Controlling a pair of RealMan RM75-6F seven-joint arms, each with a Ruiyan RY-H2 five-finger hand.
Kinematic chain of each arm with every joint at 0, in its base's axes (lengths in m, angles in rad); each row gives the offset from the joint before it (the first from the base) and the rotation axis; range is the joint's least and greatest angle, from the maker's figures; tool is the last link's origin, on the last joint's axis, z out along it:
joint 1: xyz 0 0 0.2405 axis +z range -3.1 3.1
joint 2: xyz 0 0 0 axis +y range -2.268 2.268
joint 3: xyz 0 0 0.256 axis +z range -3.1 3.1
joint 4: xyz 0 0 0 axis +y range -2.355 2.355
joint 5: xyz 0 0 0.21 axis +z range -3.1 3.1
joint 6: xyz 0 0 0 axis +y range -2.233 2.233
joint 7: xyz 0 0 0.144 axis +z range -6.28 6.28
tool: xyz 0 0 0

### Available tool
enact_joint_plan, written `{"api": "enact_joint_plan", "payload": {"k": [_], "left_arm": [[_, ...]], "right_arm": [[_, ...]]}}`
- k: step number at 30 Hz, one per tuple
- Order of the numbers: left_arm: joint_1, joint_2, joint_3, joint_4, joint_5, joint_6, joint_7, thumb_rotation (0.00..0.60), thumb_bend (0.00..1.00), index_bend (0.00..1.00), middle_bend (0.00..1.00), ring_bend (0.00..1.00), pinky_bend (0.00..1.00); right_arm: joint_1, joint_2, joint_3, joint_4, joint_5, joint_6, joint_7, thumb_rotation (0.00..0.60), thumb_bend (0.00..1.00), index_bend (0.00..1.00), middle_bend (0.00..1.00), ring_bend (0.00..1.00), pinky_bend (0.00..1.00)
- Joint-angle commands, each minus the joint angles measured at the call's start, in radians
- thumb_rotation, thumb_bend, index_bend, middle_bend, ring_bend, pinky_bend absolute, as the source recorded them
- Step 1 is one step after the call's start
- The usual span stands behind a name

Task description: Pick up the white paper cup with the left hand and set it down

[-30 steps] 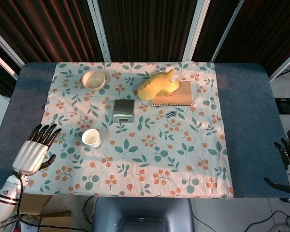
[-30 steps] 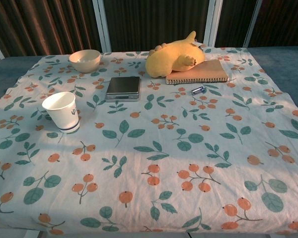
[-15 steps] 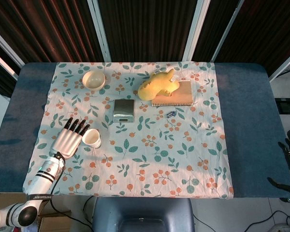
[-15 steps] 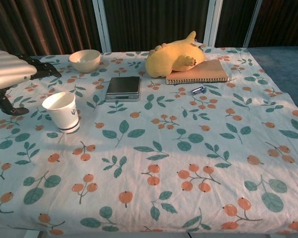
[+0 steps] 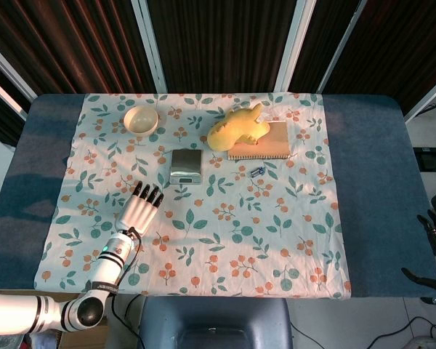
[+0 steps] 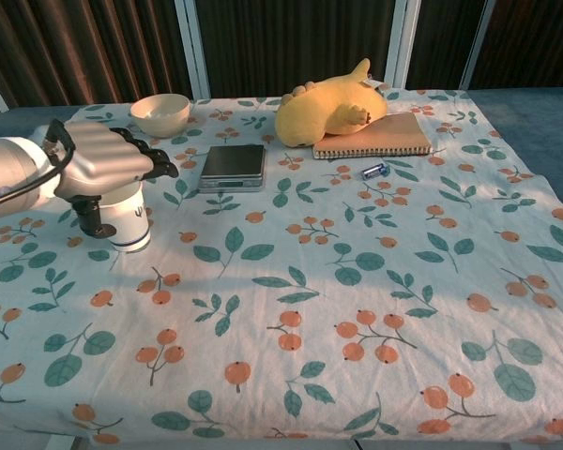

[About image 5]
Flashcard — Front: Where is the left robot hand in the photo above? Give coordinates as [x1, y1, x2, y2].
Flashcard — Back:
[116, 180, 165, 236]

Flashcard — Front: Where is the floral printed tablecloth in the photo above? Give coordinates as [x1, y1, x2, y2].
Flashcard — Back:
[33, 92, 352, 301]

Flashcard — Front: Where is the silver digital kitchen scale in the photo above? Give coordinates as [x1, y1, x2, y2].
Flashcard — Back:
[169, 148, 203, 185]

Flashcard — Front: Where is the black floor device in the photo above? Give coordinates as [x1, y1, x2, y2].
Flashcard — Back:
[413, 146, 436, 172]

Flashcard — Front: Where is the cream ceramic bowl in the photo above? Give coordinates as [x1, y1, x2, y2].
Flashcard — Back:
[123, 105, 159, 137]

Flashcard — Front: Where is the white power strip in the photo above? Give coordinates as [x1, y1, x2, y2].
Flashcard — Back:
[403, 336, 436, 349]

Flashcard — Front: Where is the yellow plush dinosaur toy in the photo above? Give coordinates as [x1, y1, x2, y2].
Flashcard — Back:
[207, 103, 272, 152]

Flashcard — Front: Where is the cardboard box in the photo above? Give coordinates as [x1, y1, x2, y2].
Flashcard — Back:
[60, 319, 110, 349]

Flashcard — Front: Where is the brown spiral notebook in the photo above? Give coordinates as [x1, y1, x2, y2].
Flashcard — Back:
[227, 121, 291, 161]

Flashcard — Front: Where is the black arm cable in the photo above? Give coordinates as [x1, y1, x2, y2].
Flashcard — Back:
[110, 227, 145, 349]

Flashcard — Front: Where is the black floor cable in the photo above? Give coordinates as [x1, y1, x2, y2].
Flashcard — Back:
[288, 316, 436, 349]

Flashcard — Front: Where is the white folding screen frame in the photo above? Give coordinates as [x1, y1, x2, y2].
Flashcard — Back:
[0, 0, 436, 127]

